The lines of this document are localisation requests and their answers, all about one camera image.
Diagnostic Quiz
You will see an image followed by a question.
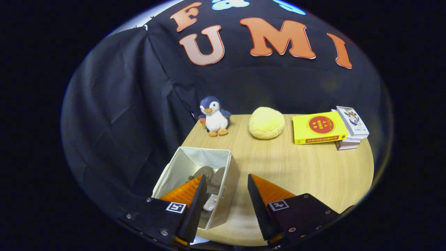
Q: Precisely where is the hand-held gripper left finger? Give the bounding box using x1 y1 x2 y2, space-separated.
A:
118 174 208 247

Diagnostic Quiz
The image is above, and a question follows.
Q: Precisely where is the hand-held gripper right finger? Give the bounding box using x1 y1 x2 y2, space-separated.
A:
247 174 341 246

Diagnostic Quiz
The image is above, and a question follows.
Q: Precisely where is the taupe suede shoe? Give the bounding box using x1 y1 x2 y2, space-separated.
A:
203 167 227 212
189 166 215 182

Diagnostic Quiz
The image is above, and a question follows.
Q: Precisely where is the cream fabric storage box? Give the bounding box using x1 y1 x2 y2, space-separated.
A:
152 146 241 230

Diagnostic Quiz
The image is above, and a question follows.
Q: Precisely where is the yellow plush bun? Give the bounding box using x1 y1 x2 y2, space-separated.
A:
248 107 285 140

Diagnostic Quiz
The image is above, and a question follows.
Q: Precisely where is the penguin plush toy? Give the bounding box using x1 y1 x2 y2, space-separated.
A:
198 96 232 137

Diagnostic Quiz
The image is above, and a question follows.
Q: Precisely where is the yellow book with red circle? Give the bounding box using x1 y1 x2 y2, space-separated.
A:
293 111 349 145

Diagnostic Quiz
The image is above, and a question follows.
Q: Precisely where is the white book with dark spine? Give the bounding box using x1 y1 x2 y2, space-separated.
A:
335 140 360 151

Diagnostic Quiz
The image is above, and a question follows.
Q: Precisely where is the black backdrop cloth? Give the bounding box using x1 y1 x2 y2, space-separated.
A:
61 0 394 210

